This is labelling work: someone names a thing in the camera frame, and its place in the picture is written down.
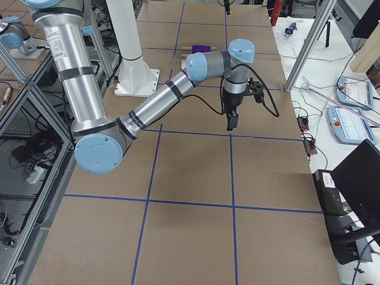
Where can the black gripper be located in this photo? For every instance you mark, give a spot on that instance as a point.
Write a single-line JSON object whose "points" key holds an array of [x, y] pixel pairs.
{"points": [[231, 102]]}

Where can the purple towel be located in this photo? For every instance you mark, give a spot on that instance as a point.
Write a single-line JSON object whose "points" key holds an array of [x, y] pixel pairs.
{"points": [[201, 48]]}

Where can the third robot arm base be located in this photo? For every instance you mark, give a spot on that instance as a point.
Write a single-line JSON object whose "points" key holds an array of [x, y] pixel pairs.
{"points": [[16, 38]]}

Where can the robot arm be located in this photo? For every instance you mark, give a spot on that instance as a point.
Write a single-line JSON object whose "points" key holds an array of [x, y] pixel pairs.
{"points": [[102, 141]]}

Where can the red cylinder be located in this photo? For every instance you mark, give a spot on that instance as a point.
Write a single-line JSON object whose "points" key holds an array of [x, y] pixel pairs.
{"points": [[276, 12]]}

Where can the black power strip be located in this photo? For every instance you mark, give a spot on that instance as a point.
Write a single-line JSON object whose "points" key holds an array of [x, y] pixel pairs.
{"points": [[303, 123]]}

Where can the black tripod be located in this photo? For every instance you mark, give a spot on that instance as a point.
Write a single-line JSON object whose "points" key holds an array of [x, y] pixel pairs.
{"points": [[327, 28]]}

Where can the far blue teach pendant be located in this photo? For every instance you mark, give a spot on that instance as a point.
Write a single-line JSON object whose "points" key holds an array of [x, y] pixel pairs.
{"points": [[355, 92]]}

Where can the blue teach pendant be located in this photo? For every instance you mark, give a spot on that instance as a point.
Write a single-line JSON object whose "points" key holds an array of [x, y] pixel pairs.
{"points": [[348, 126], [355, 92]]}

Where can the wooden beam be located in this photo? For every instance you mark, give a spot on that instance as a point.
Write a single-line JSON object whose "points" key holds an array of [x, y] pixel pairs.
{"points": [[367, 28]]}

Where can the near blue teach pendant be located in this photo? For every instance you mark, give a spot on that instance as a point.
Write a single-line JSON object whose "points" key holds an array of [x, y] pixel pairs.
{"points": [[348, 126]]}

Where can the black monitor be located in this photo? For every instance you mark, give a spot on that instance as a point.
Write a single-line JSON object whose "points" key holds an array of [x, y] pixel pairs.
{"points": [[357, 179]]}

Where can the small black box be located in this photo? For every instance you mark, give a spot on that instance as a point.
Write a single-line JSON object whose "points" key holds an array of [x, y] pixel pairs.
{"points": [[329, 196]]}

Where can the aluminium frame post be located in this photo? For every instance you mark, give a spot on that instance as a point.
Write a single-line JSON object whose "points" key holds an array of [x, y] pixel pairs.
{"points": [[316, 29]]}

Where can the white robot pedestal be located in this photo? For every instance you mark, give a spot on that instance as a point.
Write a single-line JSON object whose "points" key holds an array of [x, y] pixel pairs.
{"points": [[135, 77]]}

